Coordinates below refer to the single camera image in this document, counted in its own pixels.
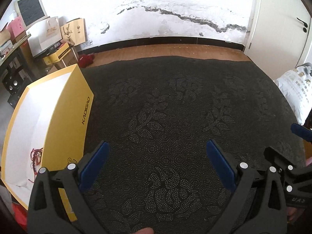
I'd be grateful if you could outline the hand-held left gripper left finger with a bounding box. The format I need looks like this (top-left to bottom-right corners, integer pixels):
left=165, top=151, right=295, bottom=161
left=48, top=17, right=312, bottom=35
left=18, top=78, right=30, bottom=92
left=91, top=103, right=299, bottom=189
left=28, top=140, right=110, bottom=234

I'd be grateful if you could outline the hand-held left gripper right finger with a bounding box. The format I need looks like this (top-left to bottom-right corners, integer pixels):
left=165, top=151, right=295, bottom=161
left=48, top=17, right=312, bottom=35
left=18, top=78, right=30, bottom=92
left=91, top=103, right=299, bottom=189
left=206, top=139, right=287, bottom=234

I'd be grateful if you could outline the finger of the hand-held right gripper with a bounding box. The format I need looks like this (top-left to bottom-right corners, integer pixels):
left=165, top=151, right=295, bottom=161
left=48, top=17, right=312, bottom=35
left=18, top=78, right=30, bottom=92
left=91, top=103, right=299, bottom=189
left=264, top=146, right=296, bottom=176
left=291, top=123, right=312, bottom=143

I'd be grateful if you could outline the yellow cardboard box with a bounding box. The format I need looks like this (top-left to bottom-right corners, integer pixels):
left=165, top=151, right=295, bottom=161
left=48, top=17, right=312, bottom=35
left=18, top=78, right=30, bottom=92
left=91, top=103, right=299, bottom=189
left=1, top=64, right=94, bottom=222

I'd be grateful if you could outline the red bead bracelet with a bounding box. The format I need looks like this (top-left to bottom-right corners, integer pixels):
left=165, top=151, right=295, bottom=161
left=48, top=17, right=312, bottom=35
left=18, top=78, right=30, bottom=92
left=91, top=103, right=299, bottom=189
left=29, top=147, right=44, bottom=183

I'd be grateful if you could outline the person's right hand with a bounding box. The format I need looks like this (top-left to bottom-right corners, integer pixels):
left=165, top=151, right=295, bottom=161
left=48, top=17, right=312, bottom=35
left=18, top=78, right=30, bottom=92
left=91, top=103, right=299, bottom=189
left=287, top=207, right=301, bottom=225

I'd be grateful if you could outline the white printed sack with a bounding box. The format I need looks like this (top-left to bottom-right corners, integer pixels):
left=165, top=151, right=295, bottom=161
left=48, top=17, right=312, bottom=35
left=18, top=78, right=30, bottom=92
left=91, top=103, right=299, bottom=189
left=273, top=63, right=312, bottom=126

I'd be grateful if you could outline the red bag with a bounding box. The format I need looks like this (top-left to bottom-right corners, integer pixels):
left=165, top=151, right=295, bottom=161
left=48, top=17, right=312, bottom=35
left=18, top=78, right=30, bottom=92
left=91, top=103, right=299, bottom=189
left=11, top=203, right=29, bottom=226

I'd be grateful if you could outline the red cloth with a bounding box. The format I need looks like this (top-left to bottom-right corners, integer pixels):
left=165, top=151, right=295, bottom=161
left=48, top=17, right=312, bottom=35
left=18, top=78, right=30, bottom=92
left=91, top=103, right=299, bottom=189
left=78, top=54, right=95, bottom=68

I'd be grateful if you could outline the brown cardboard box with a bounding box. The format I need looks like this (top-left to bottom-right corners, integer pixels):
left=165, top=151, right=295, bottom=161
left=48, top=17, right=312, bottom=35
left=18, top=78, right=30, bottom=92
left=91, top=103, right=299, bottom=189
left=52, top=49, right=79, bottom=71

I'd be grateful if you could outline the small yellow box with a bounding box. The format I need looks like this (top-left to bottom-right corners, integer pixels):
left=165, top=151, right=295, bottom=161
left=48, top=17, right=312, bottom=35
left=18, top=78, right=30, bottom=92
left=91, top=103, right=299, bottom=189
left=43, top=43, right=72, bottom=66

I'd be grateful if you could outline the white door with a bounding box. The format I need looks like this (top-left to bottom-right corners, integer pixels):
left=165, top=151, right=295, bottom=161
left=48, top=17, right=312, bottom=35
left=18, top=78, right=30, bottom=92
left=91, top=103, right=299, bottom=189
left=244, top=0, right=312, bottom=66

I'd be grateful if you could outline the black speaker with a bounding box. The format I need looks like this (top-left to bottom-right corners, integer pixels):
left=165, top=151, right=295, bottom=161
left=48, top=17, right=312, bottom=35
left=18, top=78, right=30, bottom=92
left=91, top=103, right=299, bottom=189
left=1, top=69, right=22, bottom=95

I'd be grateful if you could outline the black flat box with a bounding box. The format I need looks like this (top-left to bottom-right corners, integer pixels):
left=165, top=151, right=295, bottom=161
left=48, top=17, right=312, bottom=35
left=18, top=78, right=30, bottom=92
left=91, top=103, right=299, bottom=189
left=33, top=41, right=63, bottom=58

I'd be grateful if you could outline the kraft paper bag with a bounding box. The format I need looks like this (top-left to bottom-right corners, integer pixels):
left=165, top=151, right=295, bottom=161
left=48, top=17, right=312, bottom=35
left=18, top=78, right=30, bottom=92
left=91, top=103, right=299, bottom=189
left=60, top=18, right=86, bottom=46

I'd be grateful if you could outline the white paper bag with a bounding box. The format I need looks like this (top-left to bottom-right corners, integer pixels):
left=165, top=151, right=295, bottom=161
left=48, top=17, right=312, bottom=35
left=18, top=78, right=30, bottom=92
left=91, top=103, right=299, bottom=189
left=26, top=17, right=62, bottom=58

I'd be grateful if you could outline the black desk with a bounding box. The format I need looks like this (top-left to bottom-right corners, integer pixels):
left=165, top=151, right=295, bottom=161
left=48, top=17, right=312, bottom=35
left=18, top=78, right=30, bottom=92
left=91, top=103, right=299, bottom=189
left=0, top=38, right=33, bottom=108

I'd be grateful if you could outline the tan bag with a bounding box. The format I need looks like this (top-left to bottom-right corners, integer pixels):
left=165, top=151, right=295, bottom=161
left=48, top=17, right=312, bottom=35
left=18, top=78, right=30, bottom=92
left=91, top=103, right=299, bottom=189
left=0, top=29, right=11, bottom=47

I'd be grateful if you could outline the pink box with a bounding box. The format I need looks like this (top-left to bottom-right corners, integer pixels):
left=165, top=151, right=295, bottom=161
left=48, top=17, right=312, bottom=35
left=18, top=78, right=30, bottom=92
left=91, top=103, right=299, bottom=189
left=6, top=17, right=27, bottom=38

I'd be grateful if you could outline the old white monitor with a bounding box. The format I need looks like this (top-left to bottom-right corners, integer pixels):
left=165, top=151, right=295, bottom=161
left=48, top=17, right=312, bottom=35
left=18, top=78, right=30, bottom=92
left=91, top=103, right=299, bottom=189
left=14, top=0, right=48, bottom=30

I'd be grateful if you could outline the black door handle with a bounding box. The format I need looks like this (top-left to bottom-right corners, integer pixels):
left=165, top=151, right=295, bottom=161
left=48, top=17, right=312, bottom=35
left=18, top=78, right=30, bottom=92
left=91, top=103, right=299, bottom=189
left=297, top=18, right=310, bottom=33

